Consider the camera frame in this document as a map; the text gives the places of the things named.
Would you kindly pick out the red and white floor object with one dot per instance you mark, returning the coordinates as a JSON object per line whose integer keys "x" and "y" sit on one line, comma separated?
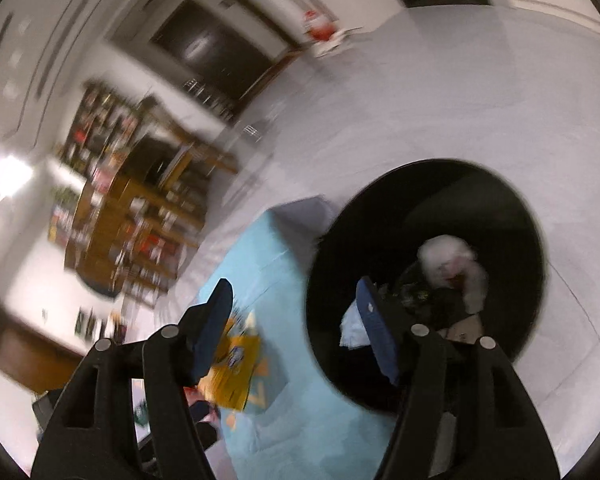
{"x": 320, "y": 27}

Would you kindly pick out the dark wooden cabinet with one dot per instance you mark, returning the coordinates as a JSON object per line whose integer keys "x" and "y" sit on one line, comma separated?
{"x": 25, "y": 350}

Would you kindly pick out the light blue table cloth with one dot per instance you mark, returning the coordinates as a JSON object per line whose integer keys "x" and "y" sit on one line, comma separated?
{"x": 270, "y": 280}

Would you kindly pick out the white crumpled paper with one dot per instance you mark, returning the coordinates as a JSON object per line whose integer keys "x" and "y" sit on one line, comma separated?
{"x": 450, "y": 260}

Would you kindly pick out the dark double door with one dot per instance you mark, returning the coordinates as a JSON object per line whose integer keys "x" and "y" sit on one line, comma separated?
{"x": 210, "y": 45}

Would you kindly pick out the black round trash bin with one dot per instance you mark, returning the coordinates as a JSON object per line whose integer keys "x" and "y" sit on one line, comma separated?
{"x": 380, "y": 220}

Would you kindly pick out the black bulky object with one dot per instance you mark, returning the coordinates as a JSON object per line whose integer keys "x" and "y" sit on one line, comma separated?
{"x": 147, "y": 160}

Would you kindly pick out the green framed picture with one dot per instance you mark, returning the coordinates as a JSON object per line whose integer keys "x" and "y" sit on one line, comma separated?
{"x": 84, "y": 322}

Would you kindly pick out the yellow snack packet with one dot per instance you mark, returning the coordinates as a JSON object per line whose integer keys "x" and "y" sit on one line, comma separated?
{"x": 235, "y": 375}

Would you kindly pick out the metal shoe rack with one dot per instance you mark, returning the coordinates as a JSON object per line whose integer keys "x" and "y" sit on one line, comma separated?
{"x": 207, "y": 95}

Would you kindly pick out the wooden shelf rack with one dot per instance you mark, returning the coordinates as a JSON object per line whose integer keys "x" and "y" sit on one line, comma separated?
{"x": 130, "y": 240}

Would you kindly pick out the pale blue white wrapper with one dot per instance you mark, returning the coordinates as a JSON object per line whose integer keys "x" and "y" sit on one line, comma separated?
{"x": 352, "y": 327}

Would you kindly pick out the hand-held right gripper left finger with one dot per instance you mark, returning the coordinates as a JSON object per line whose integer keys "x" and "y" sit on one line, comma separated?
{"x": 212, "y": 325}

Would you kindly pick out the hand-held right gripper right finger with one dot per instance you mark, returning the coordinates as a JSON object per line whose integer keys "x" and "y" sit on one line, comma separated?
{"x": 375, "y": 325}

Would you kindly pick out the ceiling light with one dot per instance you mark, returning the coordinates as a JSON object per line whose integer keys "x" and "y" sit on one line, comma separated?
{"x": 7, "y": 175}

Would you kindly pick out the dark wall bookcase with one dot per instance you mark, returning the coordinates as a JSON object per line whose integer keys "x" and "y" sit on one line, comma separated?
{"x": 100, "y": 125}

